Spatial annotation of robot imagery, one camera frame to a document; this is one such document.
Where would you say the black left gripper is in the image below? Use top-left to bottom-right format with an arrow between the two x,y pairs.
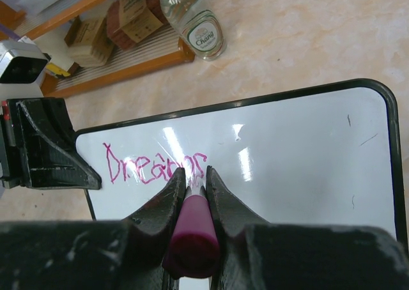
1,98 -> 102,190

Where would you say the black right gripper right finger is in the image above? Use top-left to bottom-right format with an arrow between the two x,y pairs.
206,167 -> 408,289

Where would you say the orange wooden shelf rack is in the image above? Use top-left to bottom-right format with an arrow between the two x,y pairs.
1,0 -> 195,100

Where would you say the magenta capped marker pen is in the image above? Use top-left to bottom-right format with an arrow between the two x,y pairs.
162,185 -> 220,280

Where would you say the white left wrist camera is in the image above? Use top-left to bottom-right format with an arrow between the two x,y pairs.
1,40 -> 49,84

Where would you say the black framed whiteboard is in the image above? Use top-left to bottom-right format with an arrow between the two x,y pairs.
75,79 -> 408,245

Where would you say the tan cardboard box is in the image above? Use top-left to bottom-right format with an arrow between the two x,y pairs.
65,17 -> 114,68

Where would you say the clear glass bottle green cap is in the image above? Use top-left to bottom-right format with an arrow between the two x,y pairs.
160,0 -> 226,61

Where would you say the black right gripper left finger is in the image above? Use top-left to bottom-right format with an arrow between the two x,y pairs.
1,168 -> 186,289

